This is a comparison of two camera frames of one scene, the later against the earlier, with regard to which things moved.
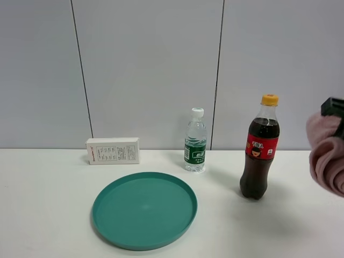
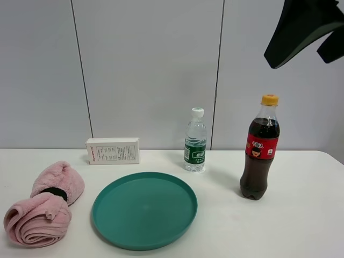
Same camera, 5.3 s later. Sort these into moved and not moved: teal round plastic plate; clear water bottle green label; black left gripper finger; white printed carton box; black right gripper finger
Moved: black right gripper finger; black left gripper finger
Not moved: white printed carton box; clear water bottle green label; teal round plastic plate
